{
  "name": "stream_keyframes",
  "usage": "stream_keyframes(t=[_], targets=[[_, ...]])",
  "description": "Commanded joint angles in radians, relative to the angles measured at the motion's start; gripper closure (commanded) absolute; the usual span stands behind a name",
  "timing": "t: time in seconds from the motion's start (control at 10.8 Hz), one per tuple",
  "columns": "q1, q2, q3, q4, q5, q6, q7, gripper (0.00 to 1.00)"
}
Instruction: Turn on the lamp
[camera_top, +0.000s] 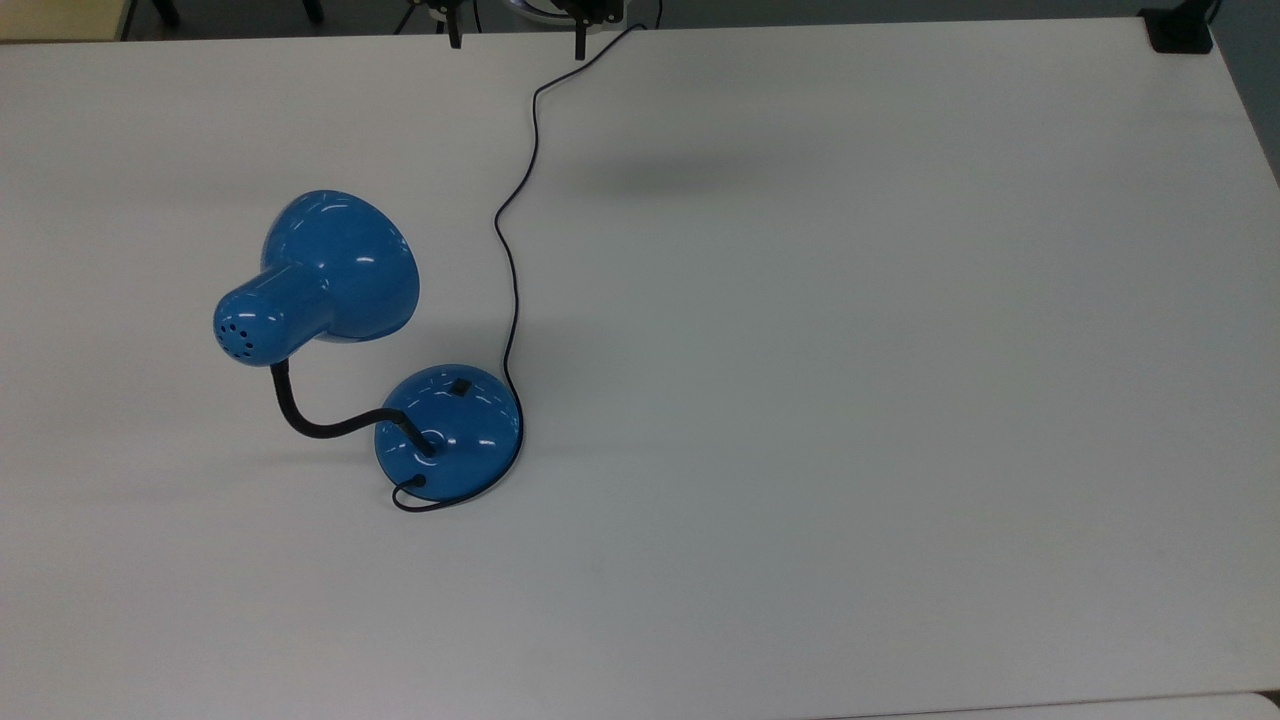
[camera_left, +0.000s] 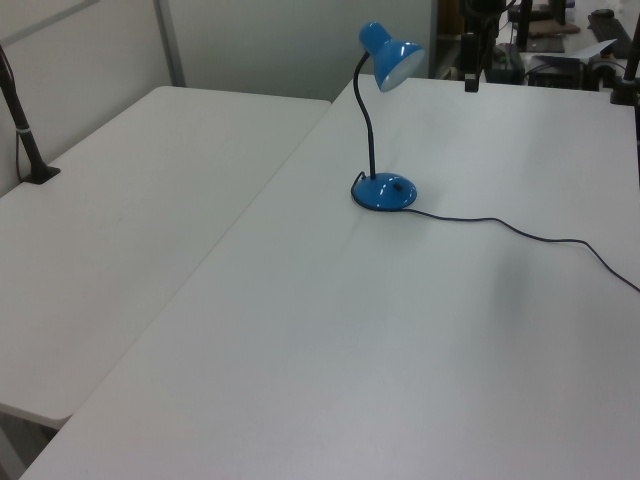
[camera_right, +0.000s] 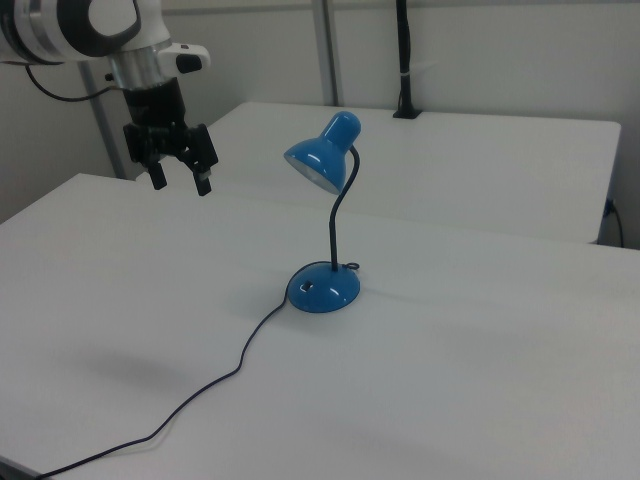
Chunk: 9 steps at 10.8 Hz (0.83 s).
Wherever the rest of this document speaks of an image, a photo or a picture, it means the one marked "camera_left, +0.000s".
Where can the blue gooseneck desk lamp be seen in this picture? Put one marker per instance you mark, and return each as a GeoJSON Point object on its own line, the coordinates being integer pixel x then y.
{"type": "Point", "coordinates": [382, 192]}

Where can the white side table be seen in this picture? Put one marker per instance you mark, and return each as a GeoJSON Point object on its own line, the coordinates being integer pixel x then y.
{"type": "Point", "coordinates": [125, 225]}

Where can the black desk device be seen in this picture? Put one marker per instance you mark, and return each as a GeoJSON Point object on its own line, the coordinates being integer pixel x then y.
{"type": "Point", "coordinates": [510, 62]}

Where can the dark equipment box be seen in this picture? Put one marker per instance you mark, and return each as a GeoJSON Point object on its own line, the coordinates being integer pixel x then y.
{"type": "Point", "coordinates": [555, 75]}

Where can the black monitor stand pole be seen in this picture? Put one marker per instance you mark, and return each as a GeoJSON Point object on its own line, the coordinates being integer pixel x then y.
{"type": "Point", "coordinates": [525, 22]}

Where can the black clamped pole, white band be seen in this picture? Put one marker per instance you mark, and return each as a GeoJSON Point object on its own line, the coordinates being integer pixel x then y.
{"type": "Point", "coordinates": [30, 145]}

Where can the white paper sheet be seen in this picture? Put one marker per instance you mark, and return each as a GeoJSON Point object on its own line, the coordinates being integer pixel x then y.
{"type": "Point", "coordinates": [580, 54]}

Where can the black computer keyboard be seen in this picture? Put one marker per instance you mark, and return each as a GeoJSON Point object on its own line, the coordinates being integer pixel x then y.
{"type": "Point", "coordinates": [607, 32]}

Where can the black pole with table clamp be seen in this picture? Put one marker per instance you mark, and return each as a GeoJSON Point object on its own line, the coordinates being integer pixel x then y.
{"type": "Point", "coordinates": [631, 55]}

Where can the grey partition frame post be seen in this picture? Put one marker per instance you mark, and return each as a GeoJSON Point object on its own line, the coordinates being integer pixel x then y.
{"type": "Point", "coordinates": [170, 45]}

